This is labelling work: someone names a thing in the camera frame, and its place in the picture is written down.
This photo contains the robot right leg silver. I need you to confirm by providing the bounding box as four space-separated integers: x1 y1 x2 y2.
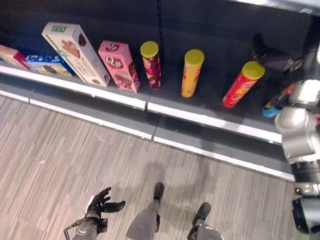
186 202 224 240

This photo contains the maroon chips can yellow lid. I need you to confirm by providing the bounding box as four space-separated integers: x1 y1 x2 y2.
139 40 162 90

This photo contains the dark shelf board white edge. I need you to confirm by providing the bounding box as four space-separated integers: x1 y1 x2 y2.
0 29 284 145
0 73 296 182

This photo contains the robot left hand black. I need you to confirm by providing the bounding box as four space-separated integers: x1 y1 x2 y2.
86 186 127 216

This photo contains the large white biscuit box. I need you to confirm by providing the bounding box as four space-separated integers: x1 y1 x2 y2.
41 21 112 88

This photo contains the blue cookie box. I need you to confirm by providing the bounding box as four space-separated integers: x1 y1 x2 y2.
24 54 76 77

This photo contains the dark chips can blue lid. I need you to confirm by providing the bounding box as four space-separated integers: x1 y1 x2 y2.
261 83 296 119

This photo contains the flat pink snack box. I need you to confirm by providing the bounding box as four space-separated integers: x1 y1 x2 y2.
0 44 31 71

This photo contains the red chips can yellow lid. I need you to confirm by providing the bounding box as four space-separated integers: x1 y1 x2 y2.
221 60 266 109

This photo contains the black shelf upright post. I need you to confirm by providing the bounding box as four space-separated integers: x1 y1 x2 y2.
155 0 165 52

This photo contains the pink chocolate wafer box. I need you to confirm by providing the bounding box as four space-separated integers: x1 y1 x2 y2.
97 40 142 94

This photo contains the robot right hand black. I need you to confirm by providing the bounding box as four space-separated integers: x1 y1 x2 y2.
251 33 295 74

